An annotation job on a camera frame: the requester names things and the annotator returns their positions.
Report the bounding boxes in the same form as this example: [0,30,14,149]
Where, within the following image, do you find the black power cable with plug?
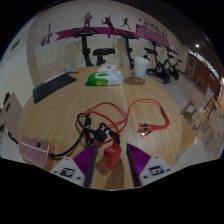
[49,112,116,160]

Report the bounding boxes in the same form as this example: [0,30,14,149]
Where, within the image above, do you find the black exercise bike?
[143,39,172,85]
[70,27,116,68]
[163,50,184,81]
[117,29,141,70]

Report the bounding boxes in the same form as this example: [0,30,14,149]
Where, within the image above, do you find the wall poster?
[40,22,53,47]

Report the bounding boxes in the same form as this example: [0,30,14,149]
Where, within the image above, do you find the pink power strip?
[18,135,56,170]

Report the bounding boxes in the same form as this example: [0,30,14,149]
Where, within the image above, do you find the green wet wipes pack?
[84,64,125,87]

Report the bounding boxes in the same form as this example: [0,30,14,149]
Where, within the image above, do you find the red charger block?
[101,143,123,171]

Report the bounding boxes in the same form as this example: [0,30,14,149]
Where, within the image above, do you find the blue and orange pen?
[64,68,82,75]

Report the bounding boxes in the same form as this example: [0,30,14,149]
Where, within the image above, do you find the red multi-head charging cable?
[82,98,171,148]

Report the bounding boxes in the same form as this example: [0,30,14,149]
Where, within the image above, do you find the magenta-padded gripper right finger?
[125,143,175,188]

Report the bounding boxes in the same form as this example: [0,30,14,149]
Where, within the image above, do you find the round brown coaster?
[123,75,147,86]

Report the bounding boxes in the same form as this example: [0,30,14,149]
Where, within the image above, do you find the white cup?
[133,56,151,80]

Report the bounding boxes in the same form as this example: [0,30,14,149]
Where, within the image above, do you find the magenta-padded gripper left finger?
[50,143,99,189]

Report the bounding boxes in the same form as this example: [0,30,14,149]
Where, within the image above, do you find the black flat desk pad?
[32,73,78,105]

